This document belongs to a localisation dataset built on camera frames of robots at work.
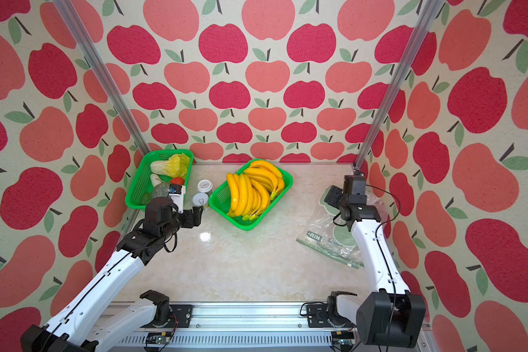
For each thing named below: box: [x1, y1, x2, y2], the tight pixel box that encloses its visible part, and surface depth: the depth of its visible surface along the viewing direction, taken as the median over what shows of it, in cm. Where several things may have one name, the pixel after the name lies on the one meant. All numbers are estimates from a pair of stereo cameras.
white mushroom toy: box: [150, 173, 163, 187], surface depth 113 cm
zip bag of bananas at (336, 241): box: [296, 214, 365, 270], surface depth 87 cm
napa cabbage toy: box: [150, 152, 190, 180], surface depth 113 cm
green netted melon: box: [152, 182, 171, 198], surface depth 97 cm
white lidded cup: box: [196, 178, 214, 195], surface depth 104 cm
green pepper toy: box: [141, 192, 152, 205], surface depth 103 cm
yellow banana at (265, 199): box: [249, 178, 270, 219], surface depth 98 cm
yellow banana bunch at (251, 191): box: [228, 160, 286, 214], surface depth 100 cm
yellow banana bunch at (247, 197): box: [227, 172, 267, 222], surface depth 95 cm
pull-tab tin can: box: [192, 192, 209, 207], surface depth 101 cm
